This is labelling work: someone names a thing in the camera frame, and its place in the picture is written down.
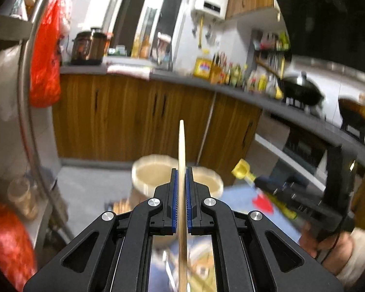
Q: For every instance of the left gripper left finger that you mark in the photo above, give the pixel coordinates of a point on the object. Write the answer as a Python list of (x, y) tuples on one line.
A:
[(114, 252)]

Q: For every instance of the red plastic bag hanging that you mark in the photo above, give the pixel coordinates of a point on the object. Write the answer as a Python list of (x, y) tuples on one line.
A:
[(45, 87)]

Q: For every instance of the blue cartoon cloth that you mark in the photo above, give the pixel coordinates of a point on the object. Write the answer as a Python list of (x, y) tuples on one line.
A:
[(164, 269)]

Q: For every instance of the yellow green plastic spoon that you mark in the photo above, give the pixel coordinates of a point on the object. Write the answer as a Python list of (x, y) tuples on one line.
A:
[(244, 171)]

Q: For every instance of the red bag lower left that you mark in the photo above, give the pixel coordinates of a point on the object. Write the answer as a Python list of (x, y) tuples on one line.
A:
[(17, 257)]

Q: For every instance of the yellow oil bottle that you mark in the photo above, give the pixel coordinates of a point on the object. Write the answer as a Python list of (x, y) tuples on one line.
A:
[(202, 67)]

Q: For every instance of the electric pressure cooker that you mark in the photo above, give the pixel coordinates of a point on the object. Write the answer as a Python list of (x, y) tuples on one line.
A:
[(89, 47)]

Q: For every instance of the wooden chopstick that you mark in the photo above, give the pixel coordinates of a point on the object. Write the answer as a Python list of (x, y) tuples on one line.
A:
[(182, 215)]

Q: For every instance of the cream ceramic utensil holder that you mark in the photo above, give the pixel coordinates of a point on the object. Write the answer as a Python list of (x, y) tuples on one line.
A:
[(153, 170)]

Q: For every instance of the black range hood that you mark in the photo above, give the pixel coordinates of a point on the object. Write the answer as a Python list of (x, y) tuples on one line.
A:
[(330, 30)]

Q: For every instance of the chrome cart rail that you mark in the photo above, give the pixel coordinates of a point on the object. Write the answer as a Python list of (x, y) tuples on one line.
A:
[(24, 116)]

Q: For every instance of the person's right hand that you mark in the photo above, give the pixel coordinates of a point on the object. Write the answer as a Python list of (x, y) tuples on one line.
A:
[(339, 247)]

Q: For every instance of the brown wok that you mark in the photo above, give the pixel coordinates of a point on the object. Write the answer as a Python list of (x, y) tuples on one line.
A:
[(353, 118)]

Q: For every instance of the black wok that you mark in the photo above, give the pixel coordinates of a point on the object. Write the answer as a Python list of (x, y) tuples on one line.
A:
[(298, 90)]

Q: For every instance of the white towel on counter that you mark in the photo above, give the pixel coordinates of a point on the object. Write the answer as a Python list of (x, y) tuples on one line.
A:
[(140, 72)]

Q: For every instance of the knife block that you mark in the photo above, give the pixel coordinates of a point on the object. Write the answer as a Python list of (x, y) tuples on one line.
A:
[(217, 72)]

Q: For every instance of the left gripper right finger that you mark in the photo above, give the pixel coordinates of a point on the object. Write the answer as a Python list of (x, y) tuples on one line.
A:
[(250, 252)]

